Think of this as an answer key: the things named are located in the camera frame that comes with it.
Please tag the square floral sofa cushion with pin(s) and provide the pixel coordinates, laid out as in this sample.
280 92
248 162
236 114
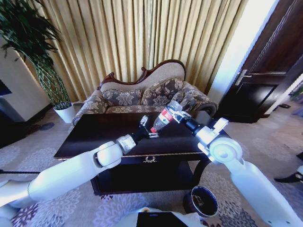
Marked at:
163 91

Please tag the wide floral sofa cushion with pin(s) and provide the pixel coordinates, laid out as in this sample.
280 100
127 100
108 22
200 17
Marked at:
122 98

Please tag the golden pleated curtain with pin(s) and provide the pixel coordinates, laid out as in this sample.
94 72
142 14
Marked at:
132 35

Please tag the tall green potted plant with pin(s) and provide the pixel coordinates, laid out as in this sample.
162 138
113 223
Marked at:
28 35

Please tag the white plant pot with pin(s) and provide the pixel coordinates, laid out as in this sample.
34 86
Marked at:
65 113

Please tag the dark wooden coffee table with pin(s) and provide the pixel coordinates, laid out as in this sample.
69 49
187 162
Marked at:
99 139

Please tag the white robot front shell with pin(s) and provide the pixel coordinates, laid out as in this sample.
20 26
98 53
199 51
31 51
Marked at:
187 220

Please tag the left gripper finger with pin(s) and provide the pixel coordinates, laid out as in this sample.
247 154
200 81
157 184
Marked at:
153 135
143 120

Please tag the dark wooden door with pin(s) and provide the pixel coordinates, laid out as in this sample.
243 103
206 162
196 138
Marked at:
265 71

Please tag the dark round trash bin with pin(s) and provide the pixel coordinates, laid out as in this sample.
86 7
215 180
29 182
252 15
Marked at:
201 201

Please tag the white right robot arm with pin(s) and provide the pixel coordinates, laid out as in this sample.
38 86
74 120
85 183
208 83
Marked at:
248 179

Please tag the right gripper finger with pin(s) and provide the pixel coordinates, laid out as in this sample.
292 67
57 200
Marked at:
178 119
183 113

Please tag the clear bottle with red label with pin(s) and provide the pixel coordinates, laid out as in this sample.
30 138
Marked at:
165 117

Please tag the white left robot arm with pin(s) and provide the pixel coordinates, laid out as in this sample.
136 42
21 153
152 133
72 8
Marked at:
71 170

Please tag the floral upholstered sofa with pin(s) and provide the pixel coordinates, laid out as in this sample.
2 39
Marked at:
127 110

